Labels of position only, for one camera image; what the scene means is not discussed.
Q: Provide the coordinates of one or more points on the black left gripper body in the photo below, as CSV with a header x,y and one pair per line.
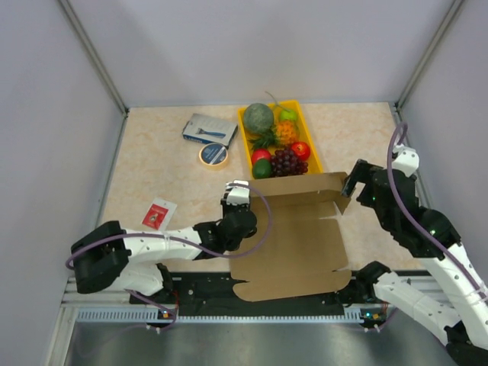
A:
x,y
228,208

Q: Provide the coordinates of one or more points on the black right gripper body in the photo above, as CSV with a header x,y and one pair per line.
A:
x,y
366,198

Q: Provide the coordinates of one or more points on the brown cardboard box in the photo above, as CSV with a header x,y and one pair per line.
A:
x,y
298,248

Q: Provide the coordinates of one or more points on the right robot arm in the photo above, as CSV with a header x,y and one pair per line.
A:
x,y
429,236

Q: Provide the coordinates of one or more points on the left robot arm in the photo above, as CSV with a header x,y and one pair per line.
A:
x,y
112,258

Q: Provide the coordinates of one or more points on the blue razor box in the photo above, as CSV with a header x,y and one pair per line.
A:
x,y
204,129

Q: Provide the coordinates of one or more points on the yellow plastic tray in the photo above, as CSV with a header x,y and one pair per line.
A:
x,y
314,163

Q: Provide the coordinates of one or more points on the green avocado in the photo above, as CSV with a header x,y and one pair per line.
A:
x,y
261,169

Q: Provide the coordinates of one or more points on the red apple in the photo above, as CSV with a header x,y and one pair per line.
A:
x,y
301,150

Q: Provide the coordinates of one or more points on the red tomato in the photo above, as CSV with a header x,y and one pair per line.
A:
x,y
259,154

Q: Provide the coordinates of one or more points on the masking tape roll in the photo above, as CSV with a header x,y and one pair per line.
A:
x,y
213,156

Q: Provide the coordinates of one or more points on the dark purple grapes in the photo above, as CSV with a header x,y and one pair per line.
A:
x,y
285,162

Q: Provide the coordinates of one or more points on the red white packet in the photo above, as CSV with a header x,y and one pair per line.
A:
x,y
159,214

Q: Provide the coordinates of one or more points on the small orange pineapple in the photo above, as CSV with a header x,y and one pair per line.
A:
x,y
283,133

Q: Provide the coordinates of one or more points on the green apple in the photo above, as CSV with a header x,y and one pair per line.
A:
x,y
288,114

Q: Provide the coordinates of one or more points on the green melon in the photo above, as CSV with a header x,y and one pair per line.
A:
x,y
258,118

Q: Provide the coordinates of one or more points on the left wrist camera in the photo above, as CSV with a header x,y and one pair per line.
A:
x,y
237,193

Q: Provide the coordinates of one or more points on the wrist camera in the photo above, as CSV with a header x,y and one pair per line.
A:
x,y
405,160
237,193

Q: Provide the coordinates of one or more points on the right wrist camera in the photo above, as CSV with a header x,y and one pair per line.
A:
x,y
405,160

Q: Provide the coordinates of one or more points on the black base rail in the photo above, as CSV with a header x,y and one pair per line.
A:
x,y
209,296

